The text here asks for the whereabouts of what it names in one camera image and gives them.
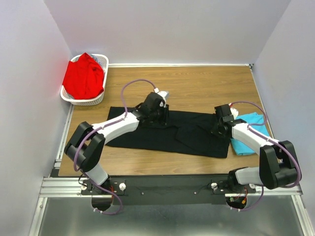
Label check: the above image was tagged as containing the black t shirt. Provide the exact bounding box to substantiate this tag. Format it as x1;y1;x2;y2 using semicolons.
107;111;230;158

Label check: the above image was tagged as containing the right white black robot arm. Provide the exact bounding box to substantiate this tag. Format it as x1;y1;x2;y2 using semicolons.
211;103;302;193

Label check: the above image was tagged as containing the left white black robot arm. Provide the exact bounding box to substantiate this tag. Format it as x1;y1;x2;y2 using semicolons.
64;91;169;194

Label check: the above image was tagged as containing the folded turquoise t shirt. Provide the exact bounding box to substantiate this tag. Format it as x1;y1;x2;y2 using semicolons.
231;112;272;155

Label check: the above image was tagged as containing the white plastic laundry basket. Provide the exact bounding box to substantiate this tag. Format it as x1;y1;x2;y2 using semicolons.
60;53;109;106

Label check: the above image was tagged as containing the red t shirt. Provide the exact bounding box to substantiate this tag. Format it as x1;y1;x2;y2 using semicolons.
63;53;104;100

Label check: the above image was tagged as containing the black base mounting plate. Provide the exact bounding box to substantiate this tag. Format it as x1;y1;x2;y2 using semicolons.
81;174;256;206

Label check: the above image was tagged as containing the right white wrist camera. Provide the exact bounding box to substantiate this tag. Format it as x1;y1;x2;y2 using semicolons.
228;103;239;120

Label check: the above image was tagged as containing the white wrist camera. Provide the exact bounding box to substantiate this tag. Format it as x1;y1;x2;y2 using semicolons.
228;103;239;120
154;88;169;107

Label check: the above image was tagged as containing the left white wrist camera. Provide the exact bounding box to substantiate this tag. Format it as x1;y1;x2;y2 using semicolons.
154;88;169;107

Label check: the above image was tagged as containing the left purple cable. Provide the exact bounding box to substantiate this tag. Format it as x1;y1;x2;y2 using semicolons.
73;78;159;215

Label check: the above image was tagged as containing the aluminium extrusion rail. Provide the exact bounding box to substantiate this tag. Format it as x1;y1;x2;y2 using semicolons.
39;177;303;198

